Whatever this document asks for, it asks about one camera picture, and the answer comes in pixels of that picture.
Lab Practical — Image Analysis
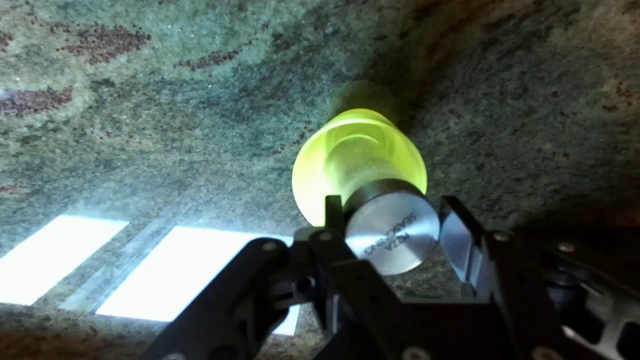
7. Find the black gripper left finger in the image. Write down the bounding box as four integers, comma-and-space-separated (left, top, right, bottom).
139, 195, 404, 360

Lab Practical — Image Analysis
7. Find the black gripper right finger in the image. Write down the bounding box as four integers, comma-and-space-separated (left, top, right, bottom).
438, 195, 640, 360

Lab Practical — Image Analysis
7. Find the green translucent plastic cup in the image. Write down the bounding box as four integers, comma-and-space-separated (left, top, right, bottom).
289, 107, 429, 231

